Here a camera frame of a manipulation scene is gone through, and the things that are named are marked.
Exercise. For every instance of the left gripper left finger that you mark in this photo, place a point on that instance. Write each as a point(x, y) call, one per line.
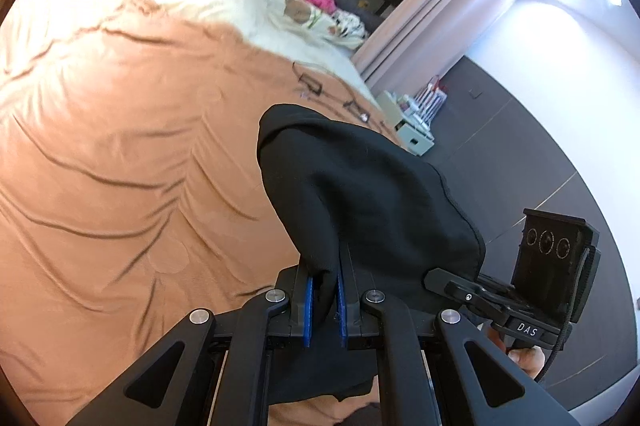
point(210, 369)

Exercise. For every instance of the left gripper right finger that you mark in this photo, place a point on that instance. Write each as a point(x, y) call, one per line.
point(438, 368)

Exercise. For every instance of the black pants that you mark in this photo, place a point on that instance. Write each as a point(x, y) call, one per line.
point(342, 188)

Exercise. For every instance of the person's right hand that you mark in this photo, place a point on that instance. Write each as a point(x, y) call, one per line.
point(530, 360)

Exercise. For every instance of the orange fleece blanket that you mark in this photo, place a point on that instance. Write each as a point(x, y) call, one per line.
point(131, 193)

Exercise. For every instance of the white bedside table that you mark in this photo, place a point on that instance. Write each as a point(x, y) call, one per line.
point(412, 116)

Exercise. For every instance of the pink curtain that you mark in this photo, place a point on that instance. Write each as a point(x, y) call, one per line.
point(422, 39)

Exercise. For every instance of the cream bear-print duvet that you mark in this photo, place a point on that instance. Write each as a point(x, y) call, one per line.
point(294, 29)

